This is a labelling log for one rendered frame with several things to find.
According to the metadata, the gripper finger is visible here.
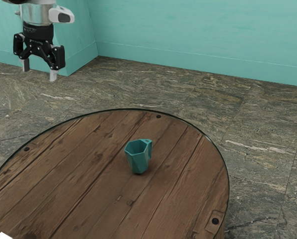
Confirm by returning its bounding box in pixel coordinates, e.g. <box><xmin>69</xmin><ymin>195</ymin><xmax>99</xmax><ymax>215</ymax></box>
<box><xmin>35</xmin><ymin>43</ymin><xmax>66</xmax><ymax>83</ymax></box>
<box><xmin>12</xmin><ymin>32</ymin><xmax>38</xmax><ymax>73</ymax></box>

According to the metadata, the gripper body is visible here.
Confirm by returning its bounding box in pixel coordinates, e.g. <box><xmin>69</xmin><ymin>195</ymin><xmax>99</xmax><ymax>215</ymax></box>
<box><xmin>22</xmin><ymin>21</ymin><xmax>55</xmax><ymax>48</ymax></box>

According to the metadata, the teal faceted mug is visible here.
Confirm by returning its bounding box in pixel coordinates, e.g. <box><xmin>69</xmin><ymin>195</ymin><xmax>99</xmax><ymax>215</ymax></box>
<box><xmin>124</xmin><ymin>138</ymin><xmax>154</xmax><ymax>175</ymax></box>

